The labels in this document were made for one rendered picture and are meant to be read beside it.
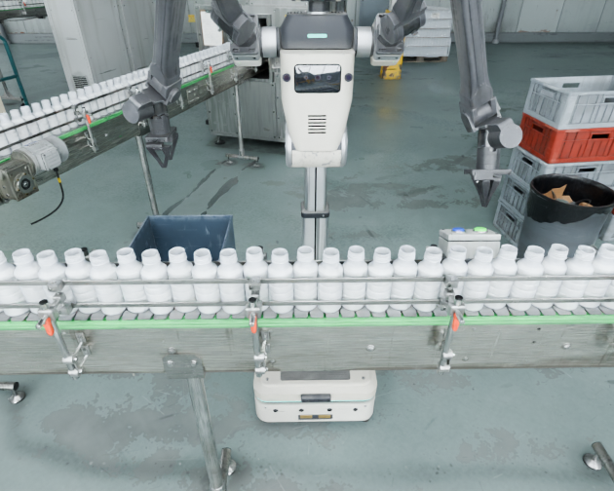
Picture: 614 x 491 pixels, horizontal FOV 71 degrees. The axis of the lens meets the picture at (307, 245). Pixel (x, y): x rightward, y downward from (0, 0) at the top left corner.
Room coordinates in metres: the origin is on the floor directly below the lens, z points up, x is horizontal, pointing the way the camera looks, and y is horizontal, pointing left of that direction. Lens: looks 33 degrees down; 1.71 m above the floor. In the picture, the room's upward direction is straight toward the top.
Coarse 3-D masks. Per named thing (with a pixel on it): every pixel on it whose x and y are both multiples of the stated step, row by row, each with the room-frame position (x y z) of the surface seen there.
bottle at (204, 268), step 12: (204, 252) 0.82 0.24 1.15; (204, 264) 0.79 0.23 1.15; (192, 276) 0.79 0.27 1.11; (204, 276) 0.78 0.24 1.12; (216, 276) 0.80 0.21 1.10; (204, 288) 0.78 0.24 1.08; (216, 288) 0.79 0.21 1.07; (204, 300) 0.78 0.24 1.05; (216, 300) 0.79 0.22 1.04; (204, 312) 0.78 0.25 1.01; (216, 312) 0.79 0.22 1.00
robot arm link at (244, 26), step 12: (216, 0) 1.19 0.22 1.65; (228, 0) 1.21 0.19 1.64; (216, 12) 1.28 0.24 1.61; (228, 12) 1.24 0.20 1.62; (240, 12) 1.28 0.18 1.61; (216, 24) 1.33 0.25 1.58; (228, 24) 1.28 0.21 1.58; (240, 24) 1.27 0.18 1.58; (252, 24) 1.33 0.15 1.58; (240, 36) 1.30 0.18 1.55
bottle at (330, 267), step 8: (328, 248) 0.83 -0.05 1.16; (336, 248) 0.83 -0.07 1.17; (328, 256) 0.80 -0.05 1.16; (336, 256) 0.80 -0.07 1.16; (320, 264) 0.82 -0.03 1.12; (328, 264) 0.80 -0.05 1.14; (336, 264) 0.80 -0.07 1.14; (320, 272) 0.80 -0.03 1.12; (328, 272) 0.79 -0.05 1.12; (336, 272) 0.79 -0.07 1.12; (320, 288) 0.80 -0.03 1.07; (328, 288) 0.78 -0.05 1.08; (336, 288) 0.79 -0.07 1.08; (320, 296) 0.80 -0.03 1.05; (328, 296) 0.78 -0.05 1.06; (336, 296) 0.79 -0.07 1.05; (328, 312) 0.78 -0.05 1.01
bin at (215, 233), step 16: (144, 224) 1.32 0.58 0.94; (160, 224) 1.37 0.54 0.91; (176, 224) 1.37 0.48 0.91; (192, 224) 1.37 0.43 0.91; (208, 224) 1.37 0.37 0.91; (224, 224) 1.37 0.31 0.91; (144, 240) 1.29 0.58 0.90; (160, 240) 1.37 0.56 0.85; (176, 240) 1.37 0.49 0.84; (192, 240) 1.37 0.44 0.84; (208, 240) 1.37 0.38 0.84; (224, 240) 1.20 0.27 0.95; (160, 256) 1.37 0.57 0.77; (192, 256) 1.37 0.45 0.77
